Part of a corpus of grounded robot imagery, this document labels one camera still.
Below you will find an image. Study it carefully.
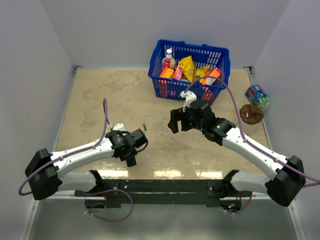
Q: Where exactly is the black base frame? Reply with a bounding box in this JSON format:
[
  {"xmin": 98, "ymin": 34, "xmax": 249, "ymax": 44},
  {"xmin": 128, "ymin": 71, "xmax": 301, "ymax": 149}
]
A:
[{"xmin": 74, "ymin": 179, "xmax": 239, "ymax": 208}]

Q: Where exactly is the blue plastic basket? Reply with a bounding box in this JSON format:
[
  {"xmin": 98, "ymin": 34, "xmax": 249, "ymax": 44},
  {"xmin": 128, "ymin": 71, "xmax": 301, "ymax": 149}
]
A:
[{"xmin": 148, "ymin": 39, "xmax": 231, "ymax": 105}]

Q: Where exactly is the blue green sponge pack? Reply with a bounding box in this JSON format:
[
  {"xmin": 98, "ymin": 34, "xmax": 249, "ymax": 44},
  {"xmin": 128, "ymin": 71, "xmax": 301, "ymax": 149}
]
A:
[{"xmin": 244, "ymin": 84, "xmax": 270, "ymax": 109}]

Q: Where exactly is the white pump bottle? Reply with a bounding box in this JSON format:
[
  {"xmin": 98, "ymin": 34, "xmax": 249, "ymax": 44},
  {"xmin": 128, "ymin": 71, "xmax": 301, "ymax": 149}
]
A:
[{"xmin": 161, "ymin": 47, "xmax": 176, "ymax": 70}]

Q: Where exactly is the orange carton box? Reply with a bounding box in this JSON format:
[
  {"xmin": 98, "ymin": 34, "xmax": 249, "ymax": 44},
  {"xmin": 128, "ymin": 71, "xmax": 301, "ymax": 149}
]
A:
[{"xmin": 202, "ymin": 67, "xmax": 222, "ymax": 85}]

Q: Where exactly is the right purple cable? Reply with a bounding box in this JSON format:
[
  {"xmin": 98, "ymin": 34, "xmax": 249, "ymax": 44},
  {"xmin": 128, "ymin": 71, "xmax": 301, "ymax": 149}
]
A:
[{"xmin": 184, "ymin": 75, "xmax": 320, "ymax": 188}]

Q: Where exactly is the yellow snack bag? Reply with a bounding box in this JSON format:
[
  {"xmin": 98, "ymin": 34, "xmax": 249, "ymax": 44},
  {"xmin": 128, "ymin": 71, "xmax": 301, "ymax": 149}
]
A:
[{"xmin": 179, "ymin": 55, "xmax": 195, "ymax": 82}]

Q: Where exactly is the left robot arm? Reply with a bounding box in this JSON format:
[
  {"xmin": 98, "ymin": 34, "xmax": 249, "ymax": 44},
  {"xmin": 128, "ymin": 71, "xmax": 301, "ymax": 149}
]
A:
[{"xmin": 24, "ymin": 129, "xmax": 149, "ymax": 201}]

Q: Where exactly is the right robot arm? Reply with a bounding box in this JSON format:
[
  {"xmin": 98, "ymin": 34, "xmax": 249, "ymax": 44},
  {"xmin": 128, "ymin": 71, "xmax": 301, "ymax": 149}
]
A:
[{"xmin": 168, "ymin": 99, "xmax": 306, "ymax": 207}]

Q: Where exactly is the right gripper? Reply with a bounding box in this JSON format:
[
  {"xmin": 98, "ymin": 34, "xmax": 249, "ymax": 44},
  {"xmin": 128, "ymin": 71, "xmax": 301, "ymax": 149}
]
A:
[{"xmin": 168, "ymin": 106, "xmax": 205, "ymax": 134}]

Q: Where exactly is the yellow green bag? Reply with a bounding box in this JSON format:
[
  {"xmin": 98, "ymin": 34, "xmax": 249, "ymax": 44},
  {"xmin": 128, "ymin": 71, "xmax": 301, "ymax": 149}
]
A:
[{"xmin": 193, "ymin": 65, "xmax": 211, "ymax": 81}]

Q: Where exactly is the purple cable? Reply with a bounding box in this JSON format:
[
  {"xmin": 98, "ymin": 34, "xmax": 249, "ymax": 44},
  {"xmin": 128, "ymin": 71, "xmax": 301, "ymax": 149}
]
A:
[
  {"xmin": 18, "ymin": 97, "xmax": 112, "ymax": 196},
  {"xmin": 184, "ymin": 75, "xmax": 320, "ymax": 188}
]

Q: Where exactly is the orange pink box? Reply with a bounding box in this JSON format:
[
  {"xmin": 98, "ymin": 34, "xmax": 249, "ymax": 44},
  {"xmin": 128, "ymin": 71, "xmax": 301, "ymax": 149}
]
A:
[{"xmin": 159, "ymin": 67, "xmax": 175, "ymax": 79}]

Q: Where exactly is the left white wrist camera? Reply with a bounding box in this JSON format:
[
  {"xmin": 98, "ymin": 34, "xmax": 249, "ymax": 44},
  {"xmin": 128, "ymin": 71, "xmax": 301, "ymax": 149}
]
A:
[{"xmin": 107, "ymin": 121, "xmax": 126, "ymax": 132}]

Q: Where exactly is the brown lidded white cup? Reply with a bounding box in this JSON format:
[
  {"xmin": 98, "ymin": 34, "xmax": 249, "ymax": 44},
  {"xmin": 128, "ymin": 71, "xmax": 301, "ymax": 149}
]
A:
[{"xmin": 238, "ymin": 104, "xmax": 264, "ymax": 125}]

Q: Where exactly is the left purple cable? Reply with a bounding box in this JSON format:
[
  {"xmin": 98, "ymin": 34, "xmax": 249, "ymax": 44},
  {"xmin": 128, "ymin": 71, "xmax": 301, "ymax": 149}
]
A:
[{"xmin": 18, "ymin": 97, "xmax": 112, "ymax": 196}]

